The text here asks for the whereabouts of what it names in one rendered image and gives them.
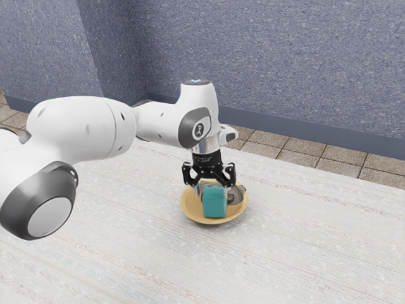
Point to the tan shallow bowl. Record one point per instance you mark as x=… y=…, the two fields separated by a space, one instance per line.
x=196 y=210

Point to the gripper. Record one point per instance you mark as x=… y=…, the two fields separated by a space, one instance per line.
x=206 y=160

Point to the teal block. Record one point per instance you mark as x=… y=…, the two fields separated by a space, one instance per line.
x=215 y=202

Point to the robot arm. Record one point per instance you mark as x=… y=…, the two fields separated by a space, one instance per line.
x=95 y=126

